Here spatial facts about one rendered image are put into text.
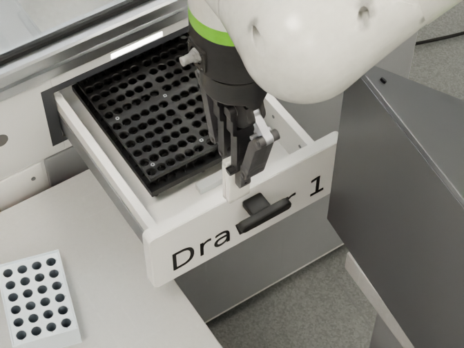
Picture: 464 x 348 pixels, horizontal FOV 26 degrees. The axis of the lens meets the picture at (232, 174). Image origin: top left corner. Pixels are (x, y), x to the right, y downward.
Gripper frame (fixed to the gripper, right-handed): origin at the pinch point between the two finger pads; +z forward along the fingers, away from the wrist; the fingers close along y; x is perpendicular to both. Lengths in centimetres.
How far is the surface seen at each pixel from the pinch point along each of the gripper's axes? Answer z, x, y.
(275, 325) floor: 99, 26, -24
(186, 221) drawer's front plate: 6.2, -6.1, -1.6
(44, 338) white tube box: 19.2, -25.8, -4.2
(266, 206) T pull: 7.9, 3.9, 0.9
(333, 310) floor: 99, 39, -20
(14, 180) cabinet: 20.4, -18.0, -29.6
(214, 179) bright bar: 14.1, 3.2, -10.1
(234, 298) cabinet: 88, 19, -29
